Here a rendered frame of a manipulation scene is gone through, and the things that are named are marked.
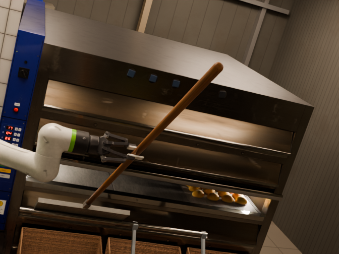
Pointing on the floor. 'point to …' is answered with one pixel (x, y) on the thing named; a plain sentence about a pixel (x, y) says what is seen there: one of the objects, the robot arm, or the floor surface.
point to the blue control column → (29, 16)
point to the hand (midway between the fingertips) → (135, 152)
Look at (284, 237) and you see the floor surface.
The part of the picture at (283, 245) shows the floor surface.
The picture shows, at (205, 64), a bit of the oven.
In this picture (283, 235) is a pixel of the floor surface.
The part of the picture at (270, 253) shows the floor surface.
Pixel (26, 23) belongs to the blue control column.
